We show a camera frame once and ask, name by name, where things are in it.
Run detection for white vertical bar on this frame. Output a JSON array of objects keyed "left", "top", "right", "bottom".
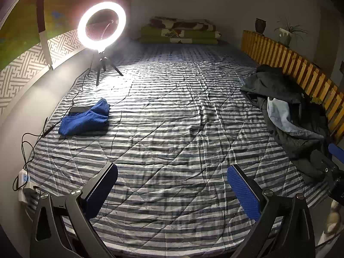
[{"left": 36, "top": 0, "right": 54, "bottom": 71}]

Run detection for light blue jeans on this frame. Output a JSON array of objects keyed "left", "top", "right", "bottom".
[{"left": 267, "top": 97, "right": 326, "bottom": 140}]

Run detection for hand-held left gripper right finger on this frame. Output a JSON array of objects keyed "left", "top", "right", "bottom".
[{"left": 226, "top": 164, "right": 315, "bottom": 258}]

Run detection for brown camouflage folded blanket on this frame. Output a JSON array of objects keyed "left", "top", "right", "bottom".
[{"left": 149, "top": 17, "right": 217, "bottom": 31}]

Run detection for striped quilt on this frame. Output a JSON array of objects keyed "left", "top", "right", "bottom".
[{"left": 25, "top": 43, "right": 331, "bottom": 256}]

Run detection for white ring light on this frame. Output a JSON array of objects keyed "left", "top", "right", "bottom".
[{"left": 77, "top": 1, "right": 127, "bottom": 51}]

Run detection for white power strip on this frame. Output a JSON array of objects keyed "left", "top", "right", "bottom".
[{"left": 17, "top": 169, "right": 30, "bottom": 202}]

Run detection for black flat device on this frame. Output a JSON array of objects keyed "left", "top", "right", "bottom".
[{"left": 68, "top": 107, "right": 92, "bottom": 115}]

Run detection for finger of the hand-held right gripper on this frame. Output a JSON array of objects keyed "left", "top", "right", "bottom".
[
  {"left": 328, "top": 142, "right": 344, "bottom": 164},
  {"left": 309, "top": 150, "right": 339, "bottom": 183}
]

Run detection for dark grey jacket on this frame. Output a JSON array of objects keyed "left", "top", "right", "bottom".
[{"left": 240, "top": 64, "right": 304, "bottom": 105}]

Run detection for wooden slatted headboard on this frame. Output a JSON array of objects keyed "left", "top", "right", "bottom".
[{"left": 241, "top": 29, "right": 344, "bottom": 146}]

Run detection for potted plant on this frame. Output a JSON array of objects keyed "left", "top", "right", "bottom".
[{"left": 274, "top": 19, "right": 308, "bottom": 47}]

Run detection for blue ribbed cloth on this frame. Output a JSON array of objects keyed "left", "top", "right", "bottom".
[{"left": 58, "top": 98, "right": 111, "bottom": 137}]

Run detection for dark vase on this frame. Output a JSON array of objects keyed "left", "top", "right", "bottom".
[{"left": 255, "top": 18, "right": 267, "bottom": 35}]

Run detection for black ring light cable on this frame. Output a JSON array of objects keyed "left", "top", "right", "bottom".
[{"left": 13, "top": 51, "right": 93, "bottom": 191}]

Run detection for white charger plug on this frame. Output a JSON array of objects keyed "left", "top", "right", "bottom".
[{"left": 23, "top": 185, "right": 41, "bottom": 202}]

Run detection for black tripod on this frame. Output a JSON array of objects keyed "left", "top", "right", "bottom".
[{"left": 95, "top": 49, "right": 124, "bottom": 86}]

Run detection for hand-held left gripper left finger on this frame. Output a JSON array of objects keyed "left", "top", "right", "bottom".
[{"left": 29, "top": 162, "right": 119, "bottom": 258}]

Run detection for black clothing pile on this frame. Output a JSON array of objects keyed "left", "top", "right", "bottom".
[{"left": 258, "top": 97, "right": 336, "bottom": 186}]

